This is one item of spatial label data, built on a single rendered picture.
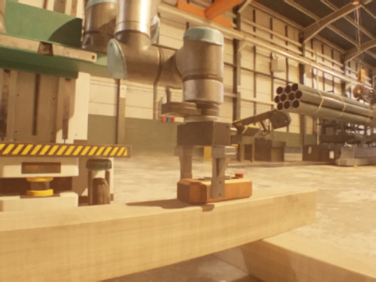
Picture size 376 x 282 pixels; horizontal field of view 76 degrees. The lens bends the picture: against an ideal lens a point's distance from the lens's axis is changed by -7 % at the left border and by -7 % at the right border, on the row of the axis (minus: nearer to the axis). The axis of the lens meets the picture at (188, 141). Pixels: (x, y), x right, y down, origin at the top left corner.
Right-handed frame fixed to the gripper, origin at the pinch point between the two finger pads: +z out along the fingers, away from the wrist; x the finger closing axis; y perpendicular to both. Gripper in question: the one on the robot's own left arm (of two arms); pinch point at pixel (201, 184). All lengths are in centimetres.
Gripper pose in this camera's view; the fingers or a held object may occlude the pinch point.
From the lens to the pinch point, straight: 56.4
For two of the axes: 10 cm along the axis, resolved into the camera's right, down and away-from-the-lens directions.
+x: -5.7, 0.1, 8.2
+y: 8.2, 0.4, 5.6
